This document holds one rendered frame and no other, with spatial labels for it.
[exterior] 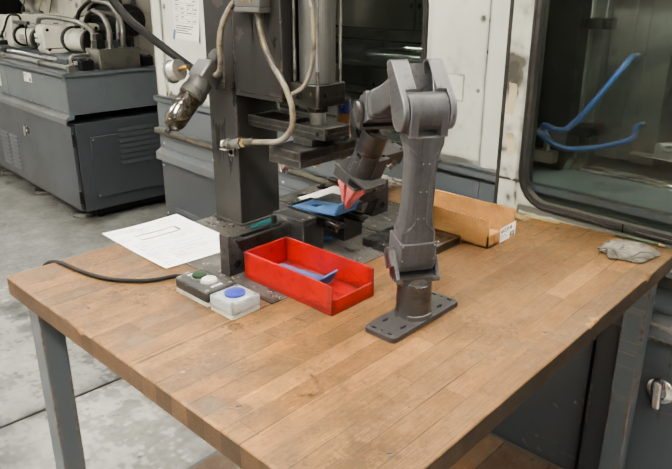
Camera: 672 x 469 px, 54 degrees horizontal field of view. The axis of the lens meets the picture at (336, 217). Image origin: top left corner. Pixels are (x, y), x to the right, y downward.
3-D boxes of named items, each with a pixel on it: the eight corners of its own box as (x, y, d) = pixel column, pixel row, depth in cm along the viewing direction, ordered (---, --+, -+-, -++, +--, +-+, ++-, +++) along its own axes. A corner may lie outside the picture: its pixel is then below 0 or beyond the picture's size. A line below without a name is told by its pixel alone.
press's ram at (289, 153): (303, 183, 140) (301, 39, 130) (228, 162, 157) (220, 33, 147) (359, 167, 152) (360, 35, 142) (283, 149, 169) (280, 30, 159)
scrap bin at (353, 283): (331, 316, 120) (331, 287, 118) (244, 277, 136) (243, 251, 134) (373, 295, 128) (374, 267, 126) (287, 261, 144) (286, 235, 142)
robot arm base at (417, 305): (363, 290, 113) (395, 302, 108) (431, 257, 126) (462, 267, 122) (362, 330, 115) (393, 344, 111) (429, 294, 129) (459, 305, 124)
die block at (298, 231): (303, 257, 147) (302, 225, 144) (273, 245, 153) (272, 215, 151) (362, 234, 160) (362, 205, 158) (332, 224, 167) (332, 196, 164)
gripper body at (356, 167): (351, 163, 145) (362, 135, 141) (383, 189, 141) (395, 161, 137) (331, 168, 141) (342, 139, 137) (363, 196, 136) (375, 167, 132)
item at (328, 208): (339, 217, 143) (338, 204, 142) (291, 207, 153) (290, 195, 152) (360, 209, 147) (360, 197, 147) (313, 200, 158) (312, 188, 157)
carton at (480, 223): (487, 252, 151) (489, 220, 149) (401, 226, 168) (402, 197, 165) (514, 238, 160) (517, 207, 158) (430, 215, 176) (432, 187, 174)
